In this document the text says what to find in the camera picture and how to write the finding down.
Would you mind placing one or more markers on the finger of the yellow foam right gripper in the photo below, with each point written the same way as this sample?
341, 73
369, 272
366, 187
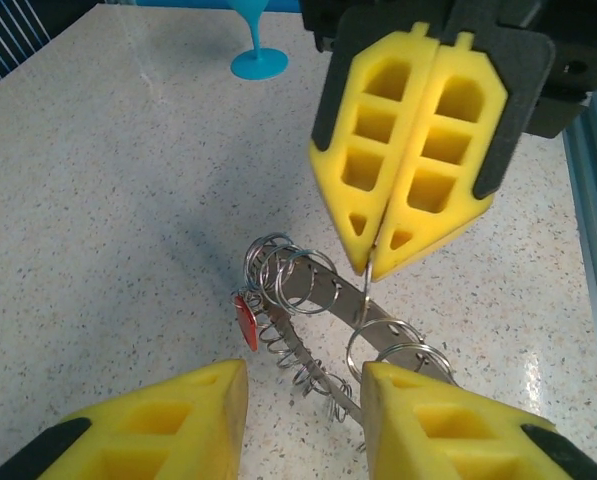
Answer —
468, 150
373, 130

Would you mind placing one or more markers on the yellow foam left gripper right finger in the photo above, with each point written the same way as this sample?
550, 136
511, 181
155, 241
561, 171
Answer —
443, 430

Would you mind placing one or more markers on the blue plastic goblet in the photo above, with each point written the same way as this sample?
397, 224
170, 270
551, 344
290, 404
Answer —
258, 65

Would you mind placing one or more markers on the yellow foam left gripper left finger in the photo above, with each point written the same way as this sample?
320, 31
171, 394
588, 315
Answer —
178, 430

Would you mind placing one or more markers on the metal key holder with rings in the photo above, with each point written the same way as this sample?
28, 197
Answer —
348, 296

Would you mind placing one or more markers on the red key tag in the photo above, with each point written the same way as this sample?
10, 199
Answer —
247, 324

